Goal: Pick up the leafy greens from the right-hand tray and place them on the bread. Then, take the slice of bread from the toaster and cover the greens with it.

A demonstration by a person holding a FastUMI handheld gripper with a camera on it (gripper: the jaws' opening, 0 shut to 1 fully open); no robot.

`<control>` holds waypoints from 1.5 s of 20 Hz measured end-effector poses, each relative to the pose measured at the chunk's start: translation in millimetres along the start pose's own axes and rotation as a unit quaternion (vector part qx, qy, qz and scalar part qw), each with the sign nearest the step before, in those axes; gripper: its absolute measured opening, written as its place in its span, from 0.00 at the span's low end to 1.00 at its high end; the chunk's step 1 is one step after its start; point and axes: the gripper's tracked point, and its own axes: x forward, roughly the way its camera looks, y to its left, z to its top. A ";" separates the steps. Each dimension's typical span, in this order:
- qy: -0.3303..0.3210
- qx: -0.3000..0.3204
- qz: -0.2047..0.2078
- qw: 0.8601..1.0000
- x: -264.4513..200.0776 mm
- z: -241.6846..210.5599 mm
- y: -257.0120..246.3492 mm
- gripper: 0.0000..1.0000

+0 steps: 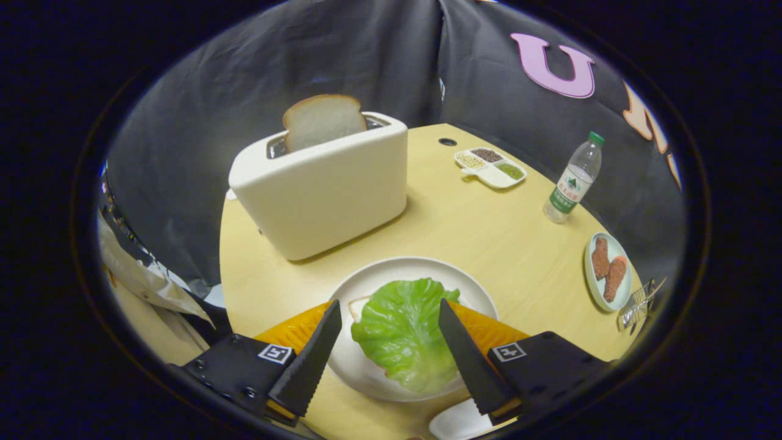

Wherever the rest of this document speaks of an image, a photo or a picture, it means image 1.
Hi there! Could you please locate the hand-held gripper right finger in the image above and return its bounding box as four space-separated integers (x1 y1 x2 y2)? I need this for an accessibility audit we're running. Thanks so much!
438 298 612 427

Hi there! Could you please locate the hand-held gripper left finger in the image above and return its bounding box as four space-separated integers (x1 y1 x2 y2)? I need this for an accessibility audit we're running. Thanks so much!
168 298 343 427

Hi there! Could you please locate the green lettuce leaf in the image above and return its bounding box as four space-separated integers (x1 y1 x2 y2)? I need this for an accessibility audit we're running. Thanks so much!
351 278 462 394

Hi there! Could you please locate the small white plate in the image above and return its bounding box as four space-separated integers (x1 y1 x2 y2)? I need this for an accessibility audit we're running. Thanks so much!
428 398 497 440

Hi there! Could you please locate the white bread slice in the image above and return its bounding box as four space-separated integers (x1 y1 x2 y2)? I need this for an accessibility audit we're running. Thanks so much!
347 296 373 325

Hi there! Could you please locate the large white round plate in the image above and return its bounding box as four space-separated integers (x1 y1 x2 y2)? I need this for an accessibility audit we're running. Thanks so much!
326 256 500 403

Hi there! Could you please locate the brown meat piece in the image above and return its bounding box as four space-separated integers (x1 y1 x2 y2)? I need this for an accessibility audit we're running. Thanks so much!
591 237 612 281
603 255 629 304

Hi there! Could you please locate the white toaster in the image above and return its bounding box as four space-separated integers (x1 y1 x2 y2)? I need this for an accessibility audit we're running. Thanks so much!
228 112 409 262

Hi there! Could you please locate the clear glass cup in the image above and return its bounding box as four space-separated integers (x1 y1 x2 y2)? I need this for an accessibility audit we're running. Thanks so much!
617 277 668 336

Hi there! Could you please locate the white divided seasoning tray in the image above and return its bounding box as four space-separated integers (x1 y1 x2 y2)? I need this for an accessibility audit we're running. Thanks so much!
453 147 528 190

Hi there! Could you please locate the light blue small plate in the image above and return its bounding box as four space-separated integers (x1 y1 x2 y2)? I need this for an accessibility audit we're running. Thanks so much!
584 232 634 313

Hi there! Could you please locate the white crumpled cloth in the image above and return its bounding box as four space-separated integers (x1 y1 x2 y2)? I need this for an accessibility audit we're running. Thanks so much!
98 214 214 325

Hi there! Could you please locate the clear plastic water bottle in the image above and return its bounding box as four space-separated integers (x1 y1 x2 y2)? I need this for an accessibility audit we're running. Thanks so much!
543 131 605 224

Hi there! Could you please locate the toast slice in toaster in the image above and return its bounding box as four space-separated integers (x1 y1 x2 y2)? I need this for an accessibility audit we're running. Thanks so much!
282 93 368 153

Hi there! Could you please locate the black backdrop cloth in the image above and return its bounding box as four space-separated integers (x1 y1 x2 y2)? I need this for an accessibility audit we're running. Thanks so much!
101 0 688 288

